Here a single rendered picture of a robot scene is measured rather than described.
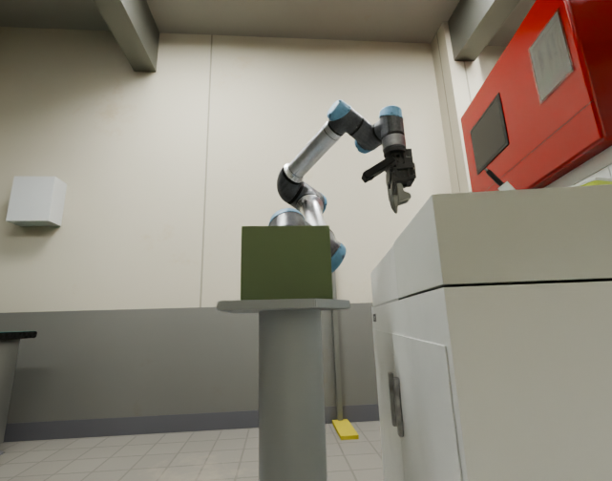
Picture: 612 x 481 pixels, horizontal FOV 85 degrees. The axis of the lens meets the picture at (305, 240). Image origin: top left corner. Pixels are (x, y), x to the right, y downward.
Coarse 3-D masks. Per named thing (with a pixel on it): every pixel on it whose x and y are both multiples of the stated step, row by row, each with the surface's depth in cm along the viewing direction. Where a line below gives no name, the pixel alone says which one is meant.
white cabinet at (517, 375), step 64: (384, 320) 109; (448, 320) 49; (512, 320) 48; (576, 320) 48; (384, 384) 114; (448, 384) 49; (512, 384) 46; (576, 384) 46; (384, 448) 122; (448, 448) 50; (512, 448) 45; (576, 448) 44
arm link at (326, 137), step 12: (336, 108) 111; (348, 108) 112; (336, 120) 113; (348, 120) 113; (360, 120) 114; (324, 132) 118; (336, 132) 116; (348, 132) 116; (312, 144) 122; (324, 144) 120; (300, 156) 127; (312, 156) 124; (288, 168) 132; (300, 168) 129; (288, 180) 133; (300, 180) 135; (288, 192) 137
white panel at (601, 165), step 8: (608, 152) 93; (592, 160) 99; (600, 160) 96; (608, 160) 94; (576, 168) 106; (584, 168) 102; (592, 168) 99; (600, 168) 97; (608, 168) 94; (568, 176) 109; (576, 176) 106; (584, 176) 102; (592, 176) 100; (600, 176) 97; (608, 176) 94; (552, 184) 117; (560, 184) 113; (568, 184) 109
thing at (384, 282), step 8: (392, 248) 88; (392, 256) 89; (384, 264) 104; (392, 264) 90; (376, 272) 122; (384, 272) 105; (392, 272) 90; (376, 280) 123; (384, 280) 105; (392, 280) 91; (376, 288) 124; (384, 288) 106; (392, 288) 91; (376, 296) 125; (384, 296) 107; (392, 296) 92; (376, 304) 126
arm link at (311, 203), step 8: (304, 184) 140; (304, 192) 138; (312, 192) 139; (296, 200) 139; (304, 200) 136; (312, 200) 135; (320, 200) 137; (296, 208) 138; (304, 208) 131; (312, 208) 128; (320, 208) 132; (304, 216) 127; (312, 216) 123; (320, 216) 124; (312, 224) 117; (320, 224) 117; (336, 240) 108; (336, 248) 105; (344, 248) 108; (336, 256) 105; (344, 256) 107; (336, 264) 105
